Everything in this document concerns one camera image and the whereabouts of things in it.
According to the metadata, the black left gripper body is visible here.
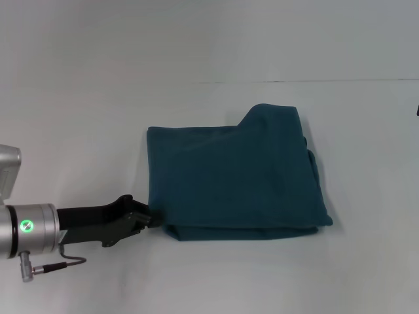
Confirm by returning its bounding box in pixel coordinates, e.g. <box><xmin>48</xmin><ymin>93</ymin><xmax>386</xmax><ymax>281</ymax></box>
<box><xmin>55</xmin><ymin>194</ymin><xmax>152</xmax><ymax>249</ymax></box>

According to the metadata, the dark cable with silver plug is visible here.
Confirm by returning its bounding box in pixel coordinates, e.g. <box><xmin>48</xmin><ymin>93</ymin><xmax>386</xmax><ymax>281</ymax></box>
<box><xmin>18</xmin><ymin>243</ymin><xmax>88</xmax><ymax>283</ymax></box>

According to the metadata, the blue shirt with white print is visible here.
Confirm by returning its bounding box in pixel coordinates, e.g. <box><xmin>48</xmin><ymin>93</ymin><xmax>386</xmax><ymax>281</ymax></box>
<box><xmin>145</xmin><ymin>103</ymin><xmax>335</xmax><ymax>243</ymax></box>

